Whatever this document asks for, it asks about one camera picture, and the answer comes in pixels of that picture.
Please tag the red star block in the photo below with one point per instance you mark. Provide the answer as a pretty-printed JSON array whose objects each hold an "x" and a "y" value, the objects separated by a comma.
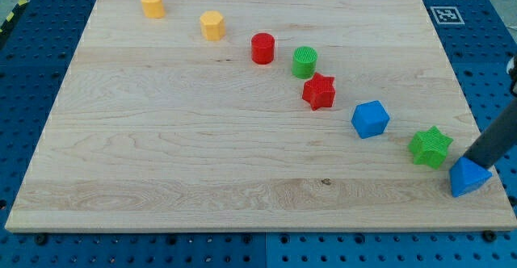
[{"x": 319, "y": 91}]

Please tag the green star block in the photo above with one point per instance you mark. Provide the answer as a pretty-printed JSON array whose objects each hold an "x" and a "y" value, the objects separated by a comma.
[{"x": 430, "y": 147}]

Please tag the wooden board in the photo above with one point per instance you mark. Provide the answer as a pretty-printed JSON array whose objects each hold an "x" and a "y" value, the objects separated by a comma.
[{"x": 156, "y": 129}]

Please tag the red cylinder block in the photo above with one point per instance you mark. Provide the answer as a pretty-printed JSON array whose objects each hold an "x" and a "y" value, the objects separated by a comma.
[{"x": 262, "y": 48}]

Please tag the green cylinder block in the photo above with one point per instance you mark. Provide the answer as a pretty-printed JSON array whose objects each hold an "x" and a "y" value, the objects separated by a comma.
[{"x": 304, "y": 60}]

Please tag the yellow hexagon block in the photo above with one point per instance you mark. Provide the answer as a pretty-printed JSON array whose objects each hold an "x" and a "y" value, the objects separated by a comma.
[{"x": 212, "y": 24}]

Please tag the blue cube block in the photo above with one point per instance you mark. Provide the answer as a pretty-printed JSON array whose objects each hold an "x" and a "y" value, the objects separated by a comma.
[{"x": 370, "y": 119}]

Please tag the yellow heart block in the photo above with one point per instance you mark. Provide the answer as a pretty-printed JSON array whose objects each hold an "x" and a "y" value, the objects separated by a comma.
[{"x": 153, "y": 9}]

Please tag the blue triangle block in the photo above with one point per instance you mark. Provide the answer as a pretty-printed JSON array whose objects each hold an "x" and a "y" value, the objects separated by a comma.
[{"x": 467, "y": 176}]

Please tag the white fiducial marker tag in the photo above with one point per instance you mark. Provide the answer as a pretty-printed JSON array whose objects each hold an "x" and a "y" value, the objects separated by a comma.
[{"x": 447, "y": 15}]

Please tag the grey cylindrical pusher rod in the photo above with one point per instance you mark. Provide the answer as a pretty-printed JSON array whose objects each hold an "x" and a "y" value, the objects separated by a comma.
[{"x": 496, "y": 140}]

